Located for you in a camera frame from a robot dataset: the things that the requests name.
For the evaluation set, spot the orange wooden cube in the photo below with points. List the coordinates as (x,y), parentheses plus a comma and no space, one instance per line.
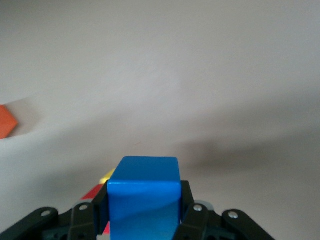
(6,122)

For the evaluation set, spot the red wooden cube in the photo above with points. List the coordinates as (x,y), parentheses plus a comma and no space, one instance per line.
(92,193)

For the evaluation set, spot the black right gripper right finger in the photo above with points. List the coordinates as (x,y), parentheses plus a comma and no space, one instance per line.
(200,225)

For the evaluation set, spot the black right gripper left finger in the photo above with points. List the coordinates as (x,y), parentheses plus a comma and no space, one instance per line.
(75,222)

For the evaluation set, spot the blue wooden cube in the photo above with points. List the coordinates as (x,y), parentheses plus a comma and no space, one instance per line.
(143,195)

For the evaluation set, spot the yellow wooden cube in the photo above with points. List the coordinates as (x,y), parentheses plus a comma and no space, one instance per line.
(107,176)

